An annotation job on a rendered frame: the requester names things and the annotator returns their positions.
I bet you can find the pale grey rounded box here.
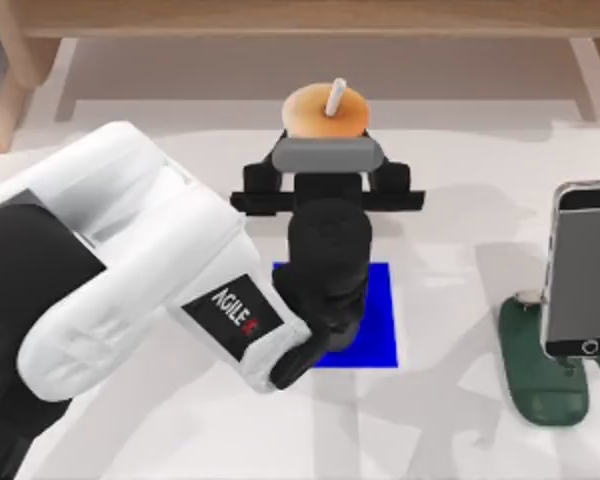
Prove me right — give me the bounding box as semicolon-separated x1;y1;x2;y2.
271;136;382;174

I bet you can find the white pole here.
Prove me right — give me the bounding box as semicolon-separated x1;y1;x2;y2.
324;76;348;116

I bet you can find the blue square mat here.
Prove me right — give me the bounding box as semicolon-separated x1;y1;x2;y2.
271;261;399;369

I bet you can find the wooden shelf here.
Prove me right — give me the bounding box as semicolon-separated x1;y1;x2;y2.
21;0;600;124

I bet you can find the grey smartphone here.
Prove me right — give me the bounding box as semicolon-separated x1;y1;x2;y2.
539;179;600;359

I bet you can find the dark green phone stand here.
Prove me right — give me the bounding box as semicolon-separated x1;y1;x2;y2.
497;288;600;427

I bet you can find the wooden cupboard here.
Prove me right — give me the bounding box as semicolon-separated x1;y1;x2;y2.
0;0;62;154

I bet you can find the orange ring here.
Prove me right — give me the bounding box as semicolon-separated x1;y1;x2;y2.
281;83;371;140

